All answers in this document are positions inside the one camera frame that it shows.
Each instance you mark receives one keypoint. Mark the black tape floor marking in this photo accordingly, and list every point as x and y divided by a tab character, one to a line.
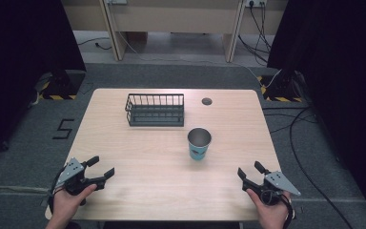
64	129

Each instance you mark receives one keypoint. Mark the black curtain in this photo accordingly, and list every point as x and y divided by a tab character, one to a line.
343	79
16	63

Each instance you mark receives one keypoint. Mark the person's right hand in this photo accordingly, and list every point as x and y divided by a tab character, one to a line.
269	210

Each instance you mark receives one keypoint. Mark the white wall socket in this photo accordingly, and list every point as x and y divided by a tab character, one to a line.
255	3

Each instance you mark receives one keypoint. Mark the person's left hand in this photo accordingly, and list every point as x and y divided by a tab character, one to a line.
70	203

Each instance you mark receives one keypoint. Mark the blue metal cup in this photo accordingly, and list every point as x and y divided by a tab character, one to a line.
199	143

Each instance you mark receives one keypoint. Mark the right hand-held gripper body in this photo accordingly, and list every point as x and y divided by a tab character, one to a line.
272	186

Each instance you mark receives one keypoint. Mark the grey table grommet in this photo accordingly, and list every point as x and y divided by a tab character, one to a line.
207	101

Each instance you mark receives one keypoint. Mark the beige wooden desk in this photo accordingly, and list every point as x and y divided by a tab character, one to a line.
171	19

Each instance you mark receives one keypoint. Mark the black stand base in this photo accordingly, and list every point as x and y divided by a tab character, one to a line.
60	86
281	89

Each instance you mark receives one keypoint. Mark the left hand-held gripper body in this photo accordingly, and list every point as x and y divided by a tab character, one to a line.
71	174

